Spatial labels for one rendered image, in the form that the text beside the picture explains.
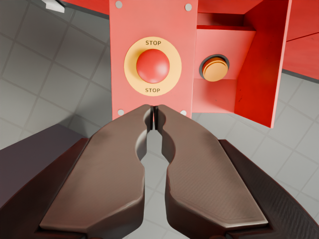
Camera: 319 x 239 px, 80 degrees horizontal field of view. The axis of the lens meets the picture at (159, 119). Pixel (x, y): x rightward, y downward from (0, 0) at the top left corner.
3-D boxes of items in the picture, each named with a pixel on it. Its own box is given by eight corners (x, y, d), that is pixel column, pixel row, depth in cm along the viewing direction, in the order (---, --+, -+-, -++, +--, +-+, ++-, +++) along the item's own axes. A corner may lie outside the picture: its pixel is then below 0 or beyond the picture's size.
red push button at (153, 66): (137, 83, 26) (135, 83, 22) (137, 51, 25) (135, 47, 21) (167, 83, 26) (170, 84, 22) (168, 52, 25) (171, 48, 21)
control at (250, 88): (124, 107, 37) (100, 133, 19) (123, 18, 34) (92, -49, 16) (226, 109, 38) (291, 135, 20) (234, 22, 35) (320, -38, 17)
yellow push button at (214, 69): (199, 74, 33) (201, 82, 31) (203, 53, 30) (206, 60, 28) (220, 75, 33) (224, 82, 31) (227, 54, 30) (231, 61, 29)
